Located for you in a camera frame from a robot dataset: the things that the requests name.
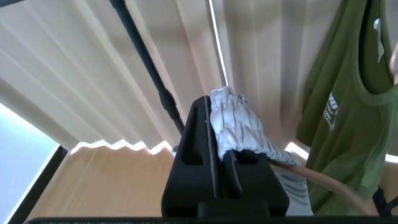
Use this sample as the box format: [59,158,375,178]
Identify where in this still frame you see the pink clothes hanger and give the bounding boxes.
[269,163,379,216]

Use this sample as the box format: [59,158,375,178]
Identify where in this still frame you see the beige curtain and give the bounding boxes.
[0,0,398,156]

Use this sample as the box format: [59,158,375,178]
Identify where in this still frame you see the green long-sleeved shirt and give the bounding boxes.
[295,0,398,215]

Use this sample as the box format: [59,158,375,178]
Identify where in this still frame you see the black clothes rack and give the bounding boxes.
[0,0,398,218]

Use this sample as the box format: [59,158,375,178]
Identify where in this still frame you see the pale grey shorts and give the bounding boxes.
[209,86,314,217]

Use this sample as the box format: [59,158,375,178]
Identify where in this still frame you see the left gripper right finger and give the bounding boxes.
[222,149,290,218]

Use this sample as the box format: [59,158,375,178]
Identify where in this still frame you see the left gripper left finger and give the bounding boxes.
[160,95,224,218]

